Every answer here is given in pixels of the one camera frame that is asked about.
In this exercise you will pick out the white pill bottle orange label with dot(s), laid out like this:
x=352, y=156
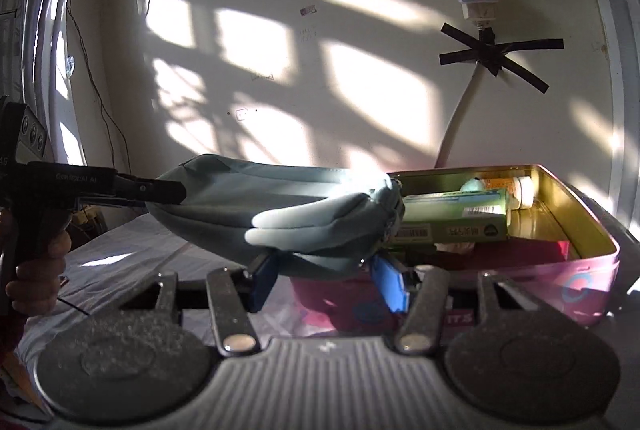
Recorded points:
x=525, y=192

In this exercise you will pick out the pink tin box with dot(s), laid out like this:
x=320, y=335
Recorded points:
x=550, y=290

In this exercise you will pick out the green zipper pouch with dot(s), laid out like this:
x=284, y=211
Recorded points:
x=250, y=205

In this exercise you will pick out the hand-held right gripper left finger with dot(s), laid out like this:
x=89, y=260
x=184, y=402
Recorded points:
x=262, y=282

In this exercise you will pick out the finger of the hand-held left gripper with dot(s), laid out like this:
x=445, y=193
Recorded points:
x=160, y=192

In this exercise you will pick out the green tissue packet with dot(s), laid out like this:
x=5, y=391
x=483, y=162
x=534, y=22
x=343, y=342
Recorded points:
x=450, y=227

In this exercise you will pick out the black tape cross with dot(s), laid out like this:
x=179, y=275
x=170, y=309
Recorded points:
x=500, y=54

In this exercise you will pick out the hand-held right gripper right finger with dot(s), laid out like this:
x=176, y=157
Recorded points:
x=390, y=285

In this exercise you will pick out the person's left hand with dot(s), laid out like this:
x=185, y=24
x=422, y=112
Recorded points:
x=35, y=285

